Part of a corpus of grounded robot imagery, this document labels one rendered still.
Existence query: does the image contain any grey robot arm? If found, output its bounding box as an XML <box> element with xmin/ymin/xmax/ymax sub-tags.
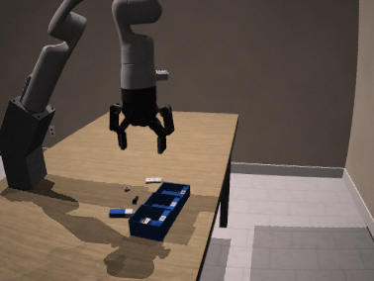
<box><xmin>19</xmin><ymin>0</ymin><xmax>168</xmax><ymax>113</ymax></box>

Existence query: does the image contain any blue three-compartment bin rack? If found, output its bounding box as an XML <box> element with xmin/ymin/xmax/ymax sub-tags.
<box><xmin>129</xmin><ymin>182</ymin><xmax>190</xmax><ymax>241</ymax></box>

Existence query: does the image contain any white domino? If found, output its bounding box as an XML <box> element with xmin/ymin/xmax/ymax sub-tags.
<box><xmin>145</xmin><ymin>178</ymin><xmax>161</xmax><ymax>183</ymax></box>

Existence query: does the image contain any black bolt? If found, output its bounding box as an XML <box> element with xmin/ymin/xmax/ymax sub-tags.
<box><xmin>132</xmin><ymin>196</ymin><xmax>139</xmax><ymax>204</ymax></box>

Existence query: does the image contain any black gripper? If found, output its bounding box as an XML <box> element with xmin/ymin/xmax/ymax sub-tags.
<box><xmin>109</xmin><ymin>86</ymin><xmax>174</xmax><ymax>154</ymax></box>

